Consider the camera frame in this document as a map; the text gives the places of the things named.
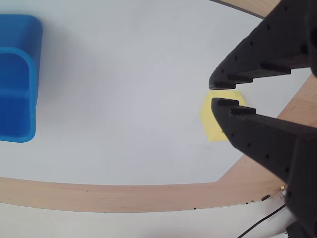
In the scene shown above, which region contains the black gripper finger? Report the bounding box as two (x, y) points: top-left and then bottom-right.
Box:
(209, 0), (317, 90)
(211, 97), (317, 238)

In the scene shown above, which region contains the yellow cube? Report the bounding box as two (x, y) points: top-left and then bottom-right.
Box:
(199, 90), (248, 142)

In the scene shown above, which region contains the blue rectangular plastic bin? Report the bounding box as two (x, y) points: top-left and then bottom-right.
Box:
(0, 14), (44, 143)

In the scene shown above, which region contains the white mat sheet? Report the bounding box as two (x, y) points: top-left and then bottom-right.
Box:
(0, 0), (313, 186)

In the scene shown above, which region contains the thin black cable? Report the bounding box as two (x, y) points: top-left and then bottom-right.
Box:
(237, 205), (286, 238)

